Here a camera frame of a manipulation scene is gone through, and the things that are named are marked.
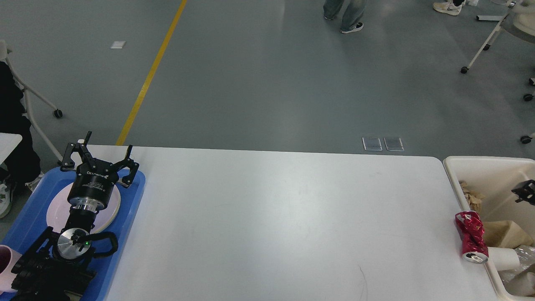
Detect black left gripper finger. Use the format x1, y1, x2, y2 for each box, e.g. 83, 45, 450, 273
61, 132, 95, 171
110, 145, 140, 189

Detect crumpled paper scraps in bin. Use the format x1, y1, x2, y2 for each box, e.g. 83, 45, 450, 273
459, 181, 486, 213

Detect person in blue jeans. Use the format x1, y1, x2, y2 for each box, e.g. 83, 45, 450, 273
323, 0, 368, 34

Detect pink ribbed mug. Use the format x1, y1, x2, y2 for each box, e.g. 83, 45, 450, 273
0, 245, 22, 294

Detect aluminium foil tray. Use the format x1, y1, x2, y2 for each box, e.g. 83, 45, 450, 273
499, 245, 535, 282

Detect clear floor plate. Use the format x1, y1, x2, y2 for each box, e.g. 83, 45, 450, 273
362, 137, 383, 152
383, 137, 405, 152

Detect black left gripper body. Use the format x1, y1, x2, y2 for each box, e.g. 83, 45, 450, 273
67, 164, 119, 214

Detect blue plastic tray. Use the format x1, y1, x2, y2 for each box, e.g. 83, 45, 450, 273
1, 168, 145, 301

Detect white side table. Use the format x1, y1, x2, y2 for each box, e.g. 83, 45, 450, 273
0, 132, 22, 164

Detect white plastic bin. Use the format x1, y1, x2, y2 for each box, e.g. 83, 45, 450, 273
443, 156, 535, 301

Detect pink plate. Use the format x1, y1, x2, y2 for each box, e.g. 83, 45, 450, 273
46, 183, 121, 234

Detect white paper cup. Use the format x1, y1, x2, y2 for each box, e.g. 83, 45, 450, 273
503, 272, 535, 296

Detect white paper on floor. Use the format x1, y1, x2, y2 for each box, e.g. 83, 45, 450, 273
110, 41, 126, 49

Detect left clear floor plate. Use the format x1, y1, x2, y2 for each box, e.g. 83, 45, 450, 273
362, 137, 383, 152

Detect person in black pants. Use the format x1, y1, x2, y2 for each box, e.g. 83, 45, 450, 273
0, 61, 42, 218

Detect small brown paper bag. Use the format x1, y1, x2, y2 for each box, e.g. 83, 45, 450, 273
483, 220, 534, 248

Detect grey wheeled frame left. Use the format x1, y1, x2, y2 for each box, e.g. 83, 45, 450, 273
0, 40, 64, 159

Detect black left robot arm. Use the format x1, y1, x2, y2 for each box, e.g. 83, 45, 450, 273
11, 131, 139, 301

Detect red crumpled wrapper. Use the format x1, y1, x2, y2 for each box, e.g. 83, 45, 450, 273
454, 210, 489, 264

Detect white bowl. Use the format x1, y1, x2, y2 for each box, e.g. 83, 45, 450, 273
488, 247, 520, 272

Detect white wheeled chair right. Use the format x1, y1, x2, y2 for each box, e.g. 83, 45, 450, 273
460, 0, 535, 75

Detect right clear floor plate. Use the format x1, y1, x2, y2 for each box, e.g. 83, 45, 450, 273
383, 137, 405, 152

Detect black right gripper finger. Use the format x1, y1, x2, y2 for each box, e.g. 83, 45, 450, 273
511, 180, 535, 206

